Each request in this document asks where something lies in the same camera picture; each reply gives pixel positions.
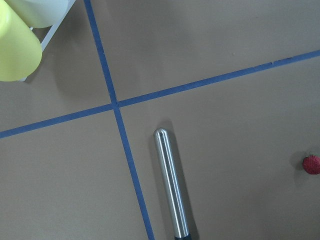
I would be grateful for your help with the steel muddler with black tip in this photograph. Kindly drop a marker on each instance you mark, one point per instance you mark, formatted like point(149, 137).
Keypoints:
point(171, 184)

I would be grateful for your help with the red strawberry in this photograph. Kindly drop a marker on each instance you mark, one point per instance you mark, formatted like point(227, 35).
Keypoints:
point(311, 164)

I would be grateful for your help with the yellow plastic cup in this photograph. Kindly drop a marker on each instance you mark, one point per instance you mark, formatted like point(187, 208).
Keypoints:
point(20, 49)

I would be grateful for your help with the white plastic cup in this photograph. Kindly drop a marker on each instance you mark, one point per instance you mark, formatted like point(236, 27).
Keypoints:
point(39, 13)

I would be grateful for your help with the white wire cup rack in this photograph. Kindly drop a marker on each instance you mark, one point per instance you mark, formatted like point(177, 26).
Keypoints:
point(52, 29)

